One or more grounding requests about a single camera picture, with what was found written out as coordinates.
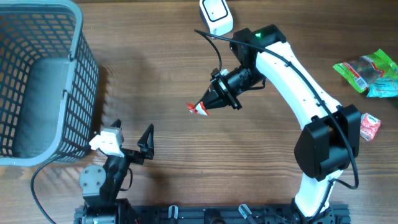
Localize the light blue tissue pack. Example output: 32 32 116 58
367 78 397 98

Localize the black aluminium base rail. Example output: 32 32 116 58
73 203 351 224

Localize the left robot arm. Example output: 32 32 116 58
73 119 154 224

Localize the red Nescafe coffee stick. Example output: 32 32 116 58
187 101 209 116

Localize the black left camera cable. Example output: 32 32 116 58
30 157 63 224

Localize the black right camera cable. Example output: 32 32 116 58
193 29 359 218

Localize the Haribo gummy candy bag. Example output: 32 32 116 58
333 49 397 93

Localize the white barcode scanner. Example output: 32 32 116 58
199 0 233 35

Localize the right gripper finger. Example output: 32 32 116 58
196 84 218 106
201 93 230 110

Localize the pink white small box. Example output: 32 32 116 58
360 113 381 141

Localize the black camera cable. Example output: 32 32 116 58
193 29 359 218
30 157 63 224

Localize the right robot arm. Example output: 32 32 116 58
187 25 361 223

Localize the grey plastic mesh basket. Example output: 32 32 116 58
1 1 100 167

